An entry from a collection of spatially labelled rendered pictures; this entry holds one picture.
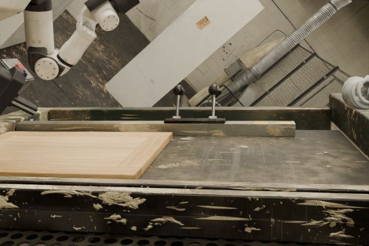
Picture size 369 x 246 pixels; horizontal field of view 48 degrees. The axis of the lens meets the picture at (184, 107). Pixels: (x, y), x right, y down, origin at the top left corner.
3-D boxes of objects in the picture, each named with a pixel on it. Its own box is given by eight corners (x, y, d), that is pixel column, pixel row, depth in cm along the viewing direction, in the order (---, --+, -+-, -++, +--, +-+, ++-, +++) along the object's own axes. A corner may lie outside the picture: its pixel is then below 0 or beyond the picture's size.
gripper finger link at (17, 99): (36, 114, 85) (9, 100, 81) (33, 107, 88) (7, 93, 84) (40, 108, 85) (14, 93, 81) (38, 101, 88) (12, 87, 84)
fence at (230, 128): (23, 131, 149) (22, 120, 148) (294, 133, 133) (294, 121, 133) (16, 134, 144) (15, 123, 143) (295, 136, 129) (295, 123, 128)
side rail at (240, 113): (56, 133, 174) (55, 107, 173) (328, 134, 156) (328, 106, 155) (50, 135, 168) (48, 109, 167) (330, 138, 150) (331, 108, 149)
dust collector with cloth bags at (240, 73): (177, 99, 762) (271, 18, 714) (202, 127, 775) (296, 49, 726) (172, 123, 631) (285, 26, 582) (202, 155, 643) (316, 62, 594)
